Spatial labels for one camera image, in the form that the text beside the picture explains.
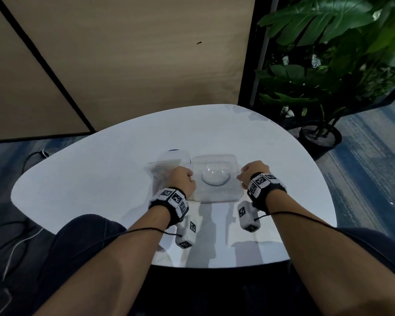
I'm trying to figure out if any person's left hand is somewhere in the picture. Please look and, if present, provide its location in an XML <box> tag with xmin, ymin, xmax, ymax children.
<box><xmin>165</xmin><ymin>167</ymin><xmax>197</xmax><ymax>199</ymax></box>

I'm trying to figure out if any person's right hand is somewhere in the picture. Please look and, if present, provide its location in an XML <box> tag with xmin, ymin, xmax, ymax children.
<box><xmin>236</xmin><ymin>161</ymin><xmax>271</xmax><ymax>190</ymax></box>

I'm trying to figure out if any clear square plastic container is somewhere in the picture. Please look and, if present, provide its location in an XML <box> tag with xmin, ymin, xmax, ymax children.
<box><xmin>191</xmin><ymin>154</ymin><xmax>244</xmax><ymax>204</ymax></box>

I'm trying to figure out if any person's right forearm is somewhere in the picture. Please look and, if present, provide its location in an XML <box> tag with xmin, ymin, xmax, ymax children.
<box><xmin>266</xmin><ymin>189</ymin><xmax>395</xmax><ymax>316</ymax></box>

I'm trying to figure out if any person's left forearm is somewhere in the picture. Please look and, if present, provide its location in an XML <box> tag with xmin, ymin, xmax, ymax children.
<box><xmin>33</xmin><ymin>205</ymin><xmax>172</xmax><ymax>316</ymax></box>

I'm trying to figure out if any black wristband with marker tags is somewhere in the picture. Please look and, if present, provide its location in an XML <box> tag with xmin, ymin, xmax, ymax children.
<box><xmin>148</xmin><ymin>187</ymin><xmax>190</xmax><ymax>228</ymax></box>
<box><xmin>246</xmin><ymin>172</ymin><xmax>288</xmax><ymax>214</ymax></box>

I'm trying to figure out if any clear round plastic dome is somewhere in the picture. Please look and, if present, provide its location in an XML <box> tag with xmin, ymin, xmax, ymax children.
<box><xmin>201</xmin><ymin>164</ymin><xmax>232</xmax><ymax>187</ymax></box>

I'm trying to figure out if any clear plastic bag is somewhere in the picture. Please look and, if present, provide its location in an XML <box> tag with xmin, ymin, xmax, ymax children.
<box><xmin>144</xmin><ymin>149</ymin><xmax>194</xmax><ymax>198</ymax></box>

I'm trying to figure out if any black plant pot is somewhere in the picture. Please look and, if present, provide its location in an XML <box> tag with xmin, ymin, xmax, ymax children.
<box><xmin>298</xmin><ymin>120</ymin><xmax>343</xmax><ymax>149</ymax></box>

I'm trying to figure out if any green leafy plant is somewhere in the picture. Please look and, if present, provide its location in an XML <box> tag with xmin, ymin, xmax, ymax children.
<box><xmin>255</xmin><ymin>0</ymin><xmax>395</xmax><ymax>129</ymax></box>

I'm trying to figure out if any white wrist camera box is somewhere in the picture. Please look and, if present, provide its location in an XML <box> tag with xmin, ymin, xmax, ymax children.
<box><xmin>237</xmin><ymin>201</ymin><xmax>261</xmax><ymax>233</ymax></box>
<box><xmin>175</xmin><ymin>215</ymin><xmax>198</xmax><ymax>250</ymax></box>

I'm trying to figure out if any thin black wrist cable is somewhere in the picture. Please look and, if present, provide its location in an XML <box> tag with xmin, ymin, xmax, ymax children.
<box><xmin>69</xmin><ymin>227</ymin><xmax>183</xmax><ymax>260</ymax></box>
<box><xmin>254</xmin><ymin>211</ymin><xmax>338</xmax><ymax>231</ymax></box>

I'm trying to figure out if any grey metal post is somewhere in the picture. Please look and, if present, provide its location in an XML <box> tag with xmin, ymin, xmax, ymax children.
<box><xmin>249</xmin><ymin>0</ymin><xmax>280</xmax><ymax>108</ymax></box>

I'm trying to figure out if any black floor cable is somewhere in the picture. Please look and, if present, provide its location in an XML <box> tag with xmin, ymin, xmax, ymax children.
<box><xmin>21</xmin><ymin>150</ymin><xmax>50</xmax><ymax>176</ymax></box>

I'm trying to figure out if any white floor cable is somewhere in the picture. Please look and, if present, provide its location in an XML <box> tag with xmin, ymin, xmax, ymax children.
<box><xmin>2</xmin><ymin>227</ymin><xmax>44</xmax><ymax>282</ymax></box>

